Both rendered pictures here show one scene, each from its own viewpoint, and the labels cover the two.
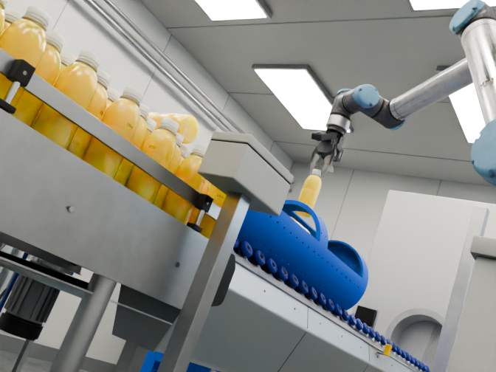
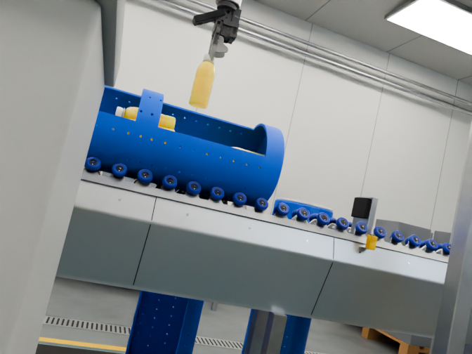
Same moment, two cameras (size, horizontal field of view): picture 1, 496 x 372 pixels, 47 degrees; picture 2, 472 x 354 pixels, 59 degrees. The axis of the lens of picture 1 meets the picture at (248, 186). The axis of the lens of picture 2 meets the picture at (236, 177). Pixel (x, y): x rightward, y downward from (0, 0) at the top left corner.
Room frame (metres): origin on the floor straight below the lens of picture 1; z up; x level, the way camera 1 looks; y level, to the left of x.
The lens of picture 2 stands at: (1.04, -1.23, 0.92)
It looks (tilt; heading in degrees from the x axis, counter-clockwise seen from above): 5 degrees up; 36
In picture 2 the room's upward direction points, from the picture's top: 13 degrees clockwise
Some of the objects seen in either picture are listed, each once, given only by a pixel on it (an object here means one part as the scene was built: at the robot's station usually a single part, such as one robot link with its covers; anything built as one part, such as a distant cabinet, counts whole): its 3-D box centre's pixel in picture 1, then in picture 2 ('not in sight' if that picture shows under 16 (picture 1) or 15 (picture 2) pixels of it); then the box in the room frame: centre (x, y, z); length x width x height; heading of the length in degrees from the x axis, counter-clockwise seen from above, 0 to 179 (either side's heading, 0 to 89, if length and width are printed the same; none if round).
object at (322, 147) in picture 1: (331, 144); (225, 23); (2.11, -0.25, 1.57); 0.09 x 0.08 x 0.12; 139
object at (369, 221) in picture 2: (363, 323); (362, 217); (2.58, -0.71, 1.00); 0.10 x 0.04 x 0.15; 52
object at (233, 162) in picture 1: (247, 173); not in sight; (1.19, 0.01, 1.05); 0.20 x 0.10 x 0.10; 142
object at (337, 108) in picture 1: (344, 106); not in sight; (2.09, -0.25, 1.73); 0.10 x 0.09 x 0.12; 19
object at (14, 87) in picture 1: (14, 85); not in sight; (0.82, 0.38, 0.94); 0.03 x 0.02 x 0.08; 142
